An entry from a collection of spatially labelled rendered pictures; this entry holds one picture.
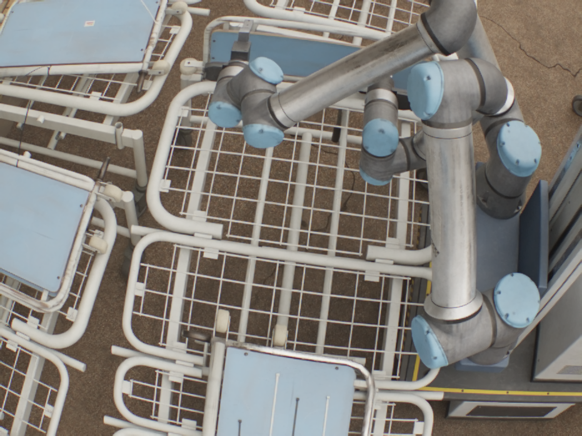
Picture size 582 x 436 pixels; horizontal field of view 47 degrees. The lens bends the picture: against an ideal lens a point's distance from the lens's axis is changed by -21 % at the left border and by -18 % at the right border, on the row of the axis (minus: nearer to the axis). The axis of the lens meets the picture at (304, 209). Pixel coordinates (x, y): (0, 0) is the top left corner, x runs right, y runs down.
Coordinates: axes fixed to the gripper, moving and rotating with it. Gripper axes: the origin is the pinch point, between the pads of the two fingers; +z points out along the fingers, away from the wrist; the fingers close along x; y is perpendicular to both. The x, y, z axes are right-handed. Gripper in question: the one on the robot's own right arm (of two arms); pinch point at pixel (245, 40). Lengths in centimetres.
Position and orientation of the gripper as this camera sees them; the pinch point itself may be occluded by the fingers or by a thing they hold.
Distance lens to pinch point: 227.2
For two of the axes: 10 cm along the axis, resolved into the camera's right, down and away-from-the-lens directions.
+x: 1.1, -6.3, -7.7
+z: 0.9, -7.6, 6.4
